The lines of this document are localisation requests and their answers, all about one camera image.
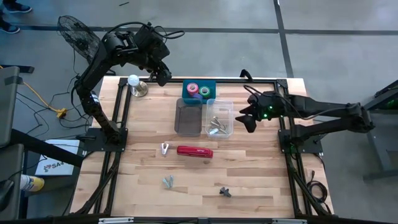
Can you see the clear plastic bin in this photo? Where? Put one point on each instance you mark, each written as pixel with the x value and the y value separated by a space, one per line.
pixel 222 109

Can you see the neon red tape roll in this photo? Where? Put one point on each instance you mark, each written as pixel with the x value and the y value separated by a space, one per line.
pixel 189 91

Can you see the grey chair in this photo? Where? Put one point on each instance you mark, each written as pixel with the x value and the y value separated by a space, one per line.
pixel 11 174

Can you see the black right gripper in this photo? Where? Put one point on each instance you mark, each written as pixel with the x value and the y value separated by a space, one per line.
pixel 267 104

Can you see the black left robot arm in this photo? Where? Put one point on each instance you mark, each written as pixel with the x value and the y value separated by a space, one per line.
pixel 96 65

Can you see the black floor fan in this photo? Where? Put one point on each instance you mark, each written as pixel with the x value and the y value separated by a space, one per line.
pixel 77 34

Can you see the purple tape roll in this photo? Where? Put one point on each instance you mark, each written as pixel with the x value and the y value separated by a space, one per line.
pixel 197 97

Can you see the green tape roll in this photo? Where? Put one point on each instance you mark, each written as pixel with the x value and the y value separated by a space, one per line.
pixel 201 93

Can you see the person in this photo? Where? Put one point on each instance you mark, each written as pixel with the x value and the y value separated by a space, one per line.
pixel 17 7

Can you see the light blue staple remover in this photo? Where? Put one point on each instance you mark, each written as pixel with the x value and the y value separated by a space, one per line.
pixel 167 183

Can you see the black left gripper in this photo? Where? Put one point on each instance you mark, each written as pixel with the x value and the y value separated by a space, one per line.
pixel 154 46

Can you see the white printed sign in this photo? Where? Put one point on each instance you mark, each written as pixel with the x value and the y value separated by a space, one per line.
pixel 59 155

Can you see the white bulb brass lamp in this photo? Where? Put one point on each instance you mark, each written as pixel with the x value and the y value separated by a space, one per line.
pixel 138 88

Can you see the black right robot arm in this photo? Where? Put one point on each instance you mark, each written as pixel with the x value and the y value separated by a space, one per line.
pixel 326 107

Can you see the black staple remover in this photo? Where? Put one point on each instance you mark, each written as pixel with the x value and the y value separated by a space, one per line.
pixel 225 192

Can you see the blue plastic bin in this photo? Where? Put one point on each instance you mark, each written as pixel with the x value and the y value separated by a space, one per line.
pixel 185 83

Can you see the lilac staple remover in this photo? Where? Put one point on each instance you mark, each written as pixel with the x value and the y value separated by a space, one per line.
pixel 164 145

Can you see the red stapler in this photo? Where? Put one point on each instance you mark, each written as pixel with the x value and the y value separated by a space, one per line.
pixel 194 151

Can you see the grey translucent plastic bin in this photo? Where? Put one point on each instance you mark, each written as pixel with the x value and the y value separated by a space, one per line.
pixel 188 118

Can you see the black equipment stand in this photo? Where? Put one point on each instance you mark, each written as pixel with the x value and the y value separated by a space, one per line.
pixel 390 96

